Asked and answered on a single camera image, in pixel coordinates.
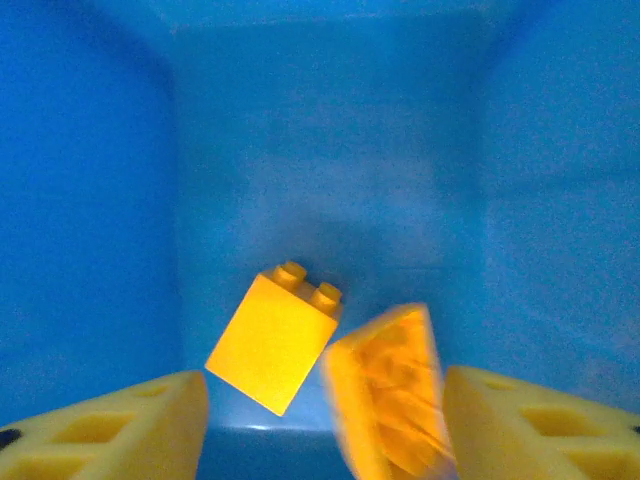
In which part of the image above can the blue three-compartment plastic bin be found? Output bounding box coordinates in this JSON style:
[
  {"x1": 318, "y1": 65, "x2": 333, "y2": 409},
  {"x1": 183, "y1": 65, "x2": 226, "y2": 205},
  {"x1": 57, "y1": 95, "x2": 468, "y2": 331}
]
[{"x1": 0, "y1": 0, "x2": 640, "y2": 480}]

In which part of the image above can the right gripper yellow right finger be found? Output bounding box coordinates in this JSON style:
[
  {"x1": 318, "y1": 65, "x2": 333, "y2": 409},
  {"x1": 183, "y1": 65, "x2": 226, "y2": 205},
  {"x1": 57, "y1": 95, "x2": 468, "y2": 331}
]
[{"x1": 442, "y1": 364, "x2": 640, "y2": 480}]

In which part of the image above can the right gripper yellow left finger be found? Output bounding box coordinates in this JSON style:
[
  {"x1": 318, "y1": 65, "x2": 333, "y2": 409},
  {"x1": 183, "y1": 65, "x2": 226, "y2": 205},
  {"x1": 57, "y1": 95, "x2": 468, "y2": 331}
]
[{"x1": 0, "y1": 369, "x2": 209, "y2": 480}]

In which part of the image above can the yellow lego brick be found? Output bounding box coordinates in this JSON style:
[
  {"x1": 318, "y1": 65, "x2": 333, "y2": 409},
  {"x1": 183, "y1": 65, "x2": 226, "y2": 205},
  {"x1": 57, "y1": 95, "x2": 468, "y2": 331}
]
[
  {"x1": 204, "y1": 259, "x2": 345, "y2": 417},
  {"x1": 319, "y1": 301, "x2": 459, "y2": 480}
]

